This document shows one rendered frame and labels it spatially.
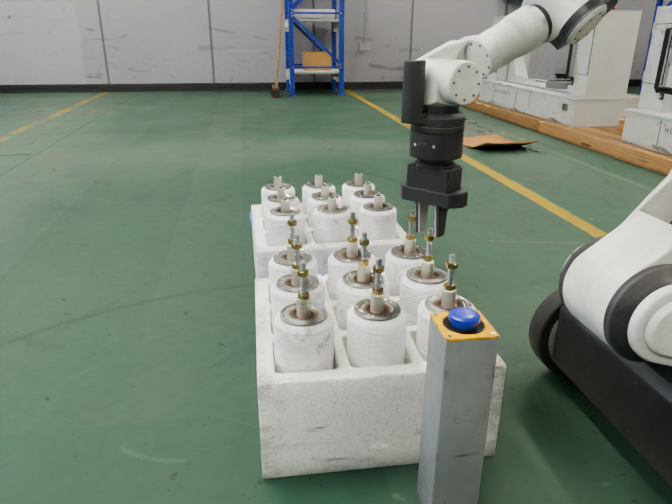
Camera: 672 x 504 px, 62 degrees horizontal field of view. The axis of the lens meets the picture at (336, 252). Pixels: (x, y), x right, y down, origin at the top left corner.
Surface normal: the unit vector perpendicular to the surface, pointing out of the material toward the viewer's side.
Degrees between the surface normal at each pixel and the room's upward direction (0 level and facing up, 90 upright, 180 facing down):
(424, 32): 90
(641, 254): 38
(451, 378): 90
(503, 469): 0
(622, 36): 90
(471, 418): 90
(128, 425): 0
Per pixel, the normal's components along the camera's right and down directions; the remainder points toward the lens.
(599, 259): -0.63, -0.68
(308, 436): 0.14, 0.36
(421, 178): -0.63, 0.29
